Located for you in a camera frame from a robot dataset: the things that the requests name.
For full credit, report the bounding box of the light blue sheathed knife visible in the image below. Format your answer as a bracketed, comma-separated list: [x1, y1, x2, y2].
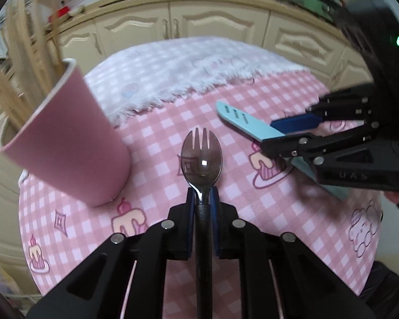
[215, 100, 350, 202]

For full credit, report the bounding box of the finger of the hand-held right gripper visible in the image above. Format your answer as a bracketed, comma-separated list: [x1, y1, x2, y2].
[261, 123, 386, 159]
[270, 83, 380, 134]

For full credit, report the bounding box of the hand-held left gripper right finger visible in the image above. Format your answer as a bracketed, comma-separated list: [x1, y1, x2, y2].
[210, 188, 378, 319]

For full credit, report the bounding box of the white fringed cloth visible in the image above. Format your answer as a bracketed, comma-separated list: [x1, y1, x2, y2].
[83, 36, 311, 127]

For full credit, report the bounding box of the dark clothing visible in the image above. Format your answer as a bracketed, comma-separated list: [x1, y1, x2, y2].
[359, 259, 399, 319]

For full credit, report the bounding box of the red container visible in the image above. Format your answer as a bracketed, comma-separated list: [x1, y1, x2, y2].
[50, 6, 70, 20]

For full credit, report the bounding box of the black handled steel spork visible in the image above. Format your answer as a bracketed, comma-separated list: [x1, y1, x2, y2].
[180, 128, 224, 319]

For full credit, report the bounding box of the pink checkered tablecloth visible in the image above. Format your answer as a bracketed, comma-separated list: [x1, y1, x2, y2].
[18, 70, 384, 319]

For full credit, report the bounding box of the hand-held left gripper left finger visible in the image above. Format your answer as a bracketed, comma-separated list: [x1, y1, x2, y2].
[25, 188, 197, 319]

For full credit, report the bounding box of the pink cup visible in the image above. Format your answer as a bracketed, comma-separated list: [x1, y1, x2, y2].
[0, 58, 132, 207]

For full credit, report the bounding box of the pile of wooden chopsticks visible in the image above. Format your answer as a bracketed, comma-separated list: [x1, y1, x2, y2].
[0, 0, 65, 132]

